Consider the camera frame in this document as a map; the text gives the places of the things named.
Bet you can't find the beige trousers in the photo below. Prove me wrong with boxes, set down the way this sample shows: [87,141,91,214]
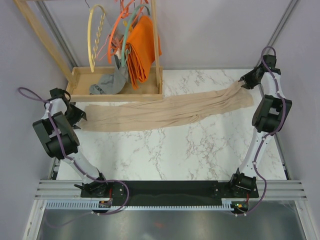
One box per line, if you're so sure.
[79,82,254,133]

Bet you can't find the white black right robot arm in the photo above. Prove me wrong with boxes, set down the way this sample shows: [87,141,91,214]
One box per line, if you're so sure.
[228,54,292,198]

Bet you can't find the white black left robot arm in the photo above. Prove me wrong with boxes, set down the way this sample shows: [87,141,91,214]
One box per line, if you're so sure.
[32,88,112,198]

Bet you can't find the pink thin hanger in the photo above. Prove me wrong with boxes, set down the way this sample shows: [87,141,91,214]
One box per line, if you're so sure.
[96,34,111,61]

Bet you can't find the teal plastic hanger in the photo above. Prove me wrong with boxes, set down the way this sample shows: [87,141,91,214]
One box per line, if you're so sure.
[120,4,151,67]

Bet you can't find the orange plastic hanger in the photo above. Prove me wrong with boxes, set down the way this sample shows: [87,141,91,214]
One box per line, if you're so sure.
[106,0,136,64]

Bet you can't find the wooden clothes rack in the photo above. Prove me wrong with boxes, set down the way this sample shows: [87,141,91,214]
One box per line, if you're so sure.
[14,0,163,102]

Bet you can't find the grey garment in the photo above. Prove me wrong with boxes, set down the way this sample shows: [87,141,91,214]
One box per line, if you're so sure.
[89,55,131,95]

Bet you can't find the orange cloth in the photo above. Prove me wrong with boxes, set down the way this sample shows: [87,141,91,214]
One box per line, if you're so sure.
[125,15,156,90]

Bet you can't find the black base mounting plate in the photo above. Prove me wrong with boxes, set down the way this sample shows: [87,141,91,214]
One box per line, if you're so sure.
[74,180,259,207]

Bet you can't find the aluminium frame rail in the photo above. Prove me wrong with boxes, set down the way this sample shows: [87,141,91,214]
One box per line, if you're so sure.
[35,180,307,201]

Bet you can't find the grey slotted cable duct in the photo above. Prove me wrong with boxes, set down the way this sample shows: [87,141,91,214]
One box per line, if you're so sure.
[45,200,234,211]

